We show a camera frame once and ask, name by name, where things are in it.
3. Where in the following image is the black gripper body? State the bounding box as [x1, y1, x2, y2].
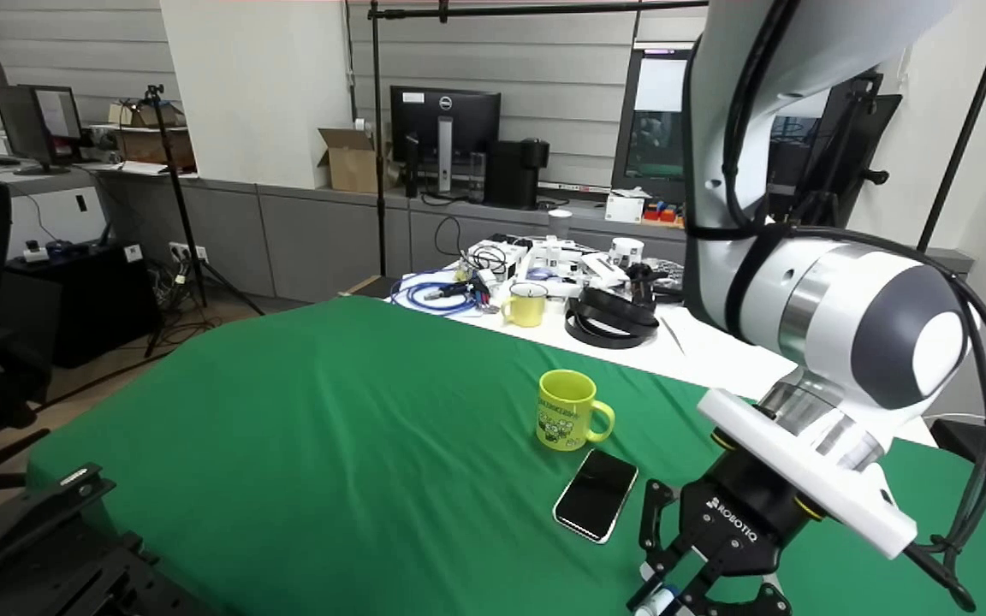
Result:
[673, 449, 827, 589]

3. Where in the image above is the yellow mug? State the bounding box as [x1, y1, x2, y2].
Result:
[529, 366, 618, 455]

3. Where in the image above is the black smartphone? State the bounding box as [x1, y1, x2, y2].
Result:
[546, 445, 642, 549]

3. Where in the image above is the white side table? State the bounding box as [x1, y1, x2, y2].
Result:
[384, 266, 799, 403]

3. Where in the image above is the pale yellow cup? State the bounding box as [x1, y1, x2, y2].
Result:
[500, 285, 552, 333]

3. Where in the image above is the green table cloth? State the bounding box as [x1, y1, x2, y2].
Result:
[23, 294, 986, 616]

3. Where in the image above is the black speaker box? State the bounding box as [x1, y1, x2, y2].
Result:
[483, 137, 554, 211]

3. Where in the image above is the black computer monitor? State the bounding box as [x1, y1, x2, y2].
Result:
[386, 83, 503, 198]

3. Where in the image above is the grey low cabinet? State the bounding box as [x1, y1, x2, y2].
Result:
[93, 166, 693, 303]

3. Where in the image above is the brown cardboard box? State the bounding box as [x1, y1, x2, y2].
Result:
[314, 122, 386, 198]

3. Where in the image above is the black tripod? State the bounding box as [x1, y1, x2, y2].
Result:
[131, 83, 268, 357]

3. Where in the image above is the black low cabinet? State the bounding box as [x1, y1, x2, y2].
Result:
[0, 244, 163, 371]

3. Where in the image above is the white drawer cabinet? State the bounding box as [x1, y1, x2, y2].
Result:
[0, 181, 114, 266]

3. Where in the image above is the small desk monitor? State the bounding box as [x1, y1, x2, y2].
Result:
[0, 83, 93, 173]

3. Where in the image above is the white wrist camera block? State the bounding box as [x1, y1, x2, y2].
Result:
[696, 385, 922, 561]

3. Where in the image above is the black coiled strap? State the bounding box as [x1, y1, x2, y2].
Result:
[562, 285, 662, 354]

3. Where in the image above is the pile of cables and items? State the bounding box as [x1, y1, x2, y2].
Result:
[462, 233, 633, 301]

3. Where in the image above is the blue cable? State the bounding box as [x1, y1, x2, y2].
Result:
[398, 271, 485, 318]

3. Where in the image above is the black bracket stand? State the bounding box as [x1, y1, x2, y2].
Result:
[764, 65, 907, 233]

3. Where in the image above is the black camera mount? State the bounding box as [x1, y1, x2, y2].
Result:
[0, 458, 217, 616]

